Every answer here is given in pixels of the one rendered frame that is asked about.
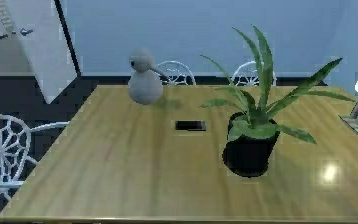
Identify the small black flat device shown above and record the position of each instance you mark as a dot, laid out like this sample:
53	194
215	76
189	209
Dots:
190	125

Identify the grey bird figurine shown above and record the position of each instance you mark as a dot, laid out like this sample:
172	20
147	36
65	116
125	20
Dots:
143	83

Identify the green plant in black pot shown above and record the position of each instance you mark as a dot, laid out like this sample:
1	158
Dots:
253	133

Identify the light wooden table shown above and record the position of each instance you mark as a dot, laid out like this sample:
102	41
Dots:
127	173

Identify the white room door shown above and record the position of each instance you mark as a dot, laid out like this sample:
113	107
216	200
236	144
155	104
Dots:
43	50

